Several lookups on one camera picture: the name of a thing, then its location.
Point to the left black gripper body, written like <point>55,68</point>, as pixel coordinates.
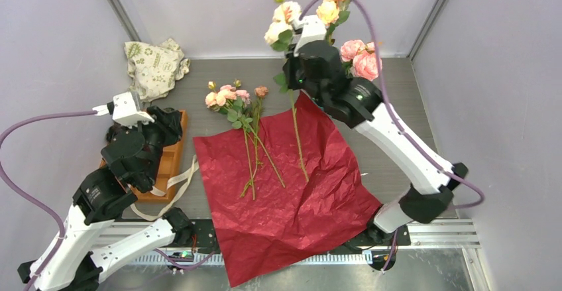
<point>162,131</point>

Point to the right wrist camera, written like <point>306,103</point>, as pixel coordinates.
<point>308,29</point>

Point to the aluminium rail frame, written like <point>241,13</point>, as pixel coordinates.
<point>441,234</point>

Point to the cream printed cloth bag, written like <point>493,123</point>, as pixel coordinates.
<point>155,69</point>

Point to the cream white rose stem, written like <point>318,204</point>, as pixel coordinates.
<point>279,36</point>

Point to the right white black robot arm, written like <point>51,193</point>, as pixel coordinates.
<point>432,178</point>

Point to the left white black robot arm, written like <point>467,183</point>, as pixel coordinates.
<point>71,263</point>

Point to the orange compartment tray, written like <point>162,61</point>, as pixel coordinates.
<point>169,167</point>

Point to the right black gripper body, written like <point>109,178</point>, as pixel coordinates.
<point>296,79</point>

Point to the pink rose stem large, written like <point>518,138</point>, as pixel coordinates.
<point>360,59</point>

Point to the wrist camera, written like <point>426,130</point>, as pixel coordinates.
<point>308,29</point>
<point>125,109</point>

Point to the dark red wrapping paper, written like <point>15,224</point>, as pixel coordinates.
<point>299,195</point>

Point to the peach rose stem tall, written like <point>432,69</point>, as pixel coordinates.
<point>333,13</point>

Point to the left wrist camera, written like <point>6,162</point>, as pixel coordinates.
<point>125,109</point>

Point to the pink flower bouquet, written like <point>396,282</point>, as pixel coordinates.
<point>243,109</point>

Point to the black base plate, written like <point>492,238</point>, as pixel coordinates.
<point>203,238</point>

